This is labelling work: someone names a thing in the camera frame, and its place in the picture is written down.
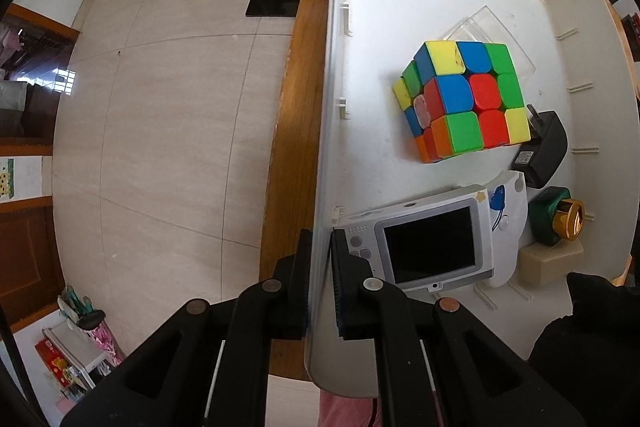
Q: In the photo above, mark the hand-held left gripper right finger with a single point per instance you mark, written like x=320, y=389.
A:
x=345, y=297

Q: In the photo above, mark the pink cloth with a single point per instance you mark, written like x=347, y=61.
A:
x=345, y=409

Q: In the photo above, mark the pink folded umbrella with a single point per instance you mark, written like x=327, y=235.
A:
x=105, y=339

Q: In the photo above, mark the white handheld game console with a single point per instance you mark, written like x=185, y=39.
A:
x=430, y=247

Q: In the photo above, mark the black power adapter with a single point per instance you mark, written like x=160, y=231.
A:
x=542, y=152

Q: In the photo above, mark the clear plastic box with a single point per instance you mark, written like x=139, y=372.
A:
x=482, y=24

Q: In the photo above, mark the green and gold small bottle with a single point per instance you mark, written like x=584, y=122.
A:
x=547, y=217

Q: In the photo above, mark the white plastic storage bin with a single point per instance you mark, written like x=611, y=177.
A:
x=400, y=7

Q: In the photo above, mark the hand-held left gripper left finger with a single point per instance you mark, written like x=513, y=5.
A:
x=298, y=302

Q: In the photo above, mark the wooden door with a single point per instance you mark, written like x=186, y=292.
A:
x=25, y=262

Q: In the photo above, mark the white storage rack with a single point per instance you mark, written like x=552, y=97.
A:
x=80, y=372

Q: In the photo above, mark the multicoloured puzzle cube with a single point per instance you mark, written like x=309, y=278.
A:
x=460, y=102

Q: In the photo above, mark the beige block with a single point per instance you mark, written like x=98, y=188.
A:
x=547, y=264

